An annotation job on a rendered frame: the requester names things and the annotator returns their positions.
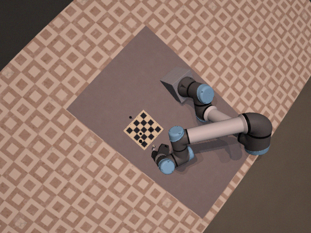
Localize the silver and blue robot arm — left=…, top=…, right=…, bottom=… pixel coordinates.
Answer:
left=156, top=77, right=273, bottom=175

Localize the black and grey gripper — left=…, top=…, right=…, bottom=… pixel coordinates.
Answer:
left=151, top=144, right=170, bottom=163

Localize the tan and black chessboard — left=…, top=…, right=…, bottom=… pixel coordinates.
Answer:
left=123, top=110, right=164, bottom=150

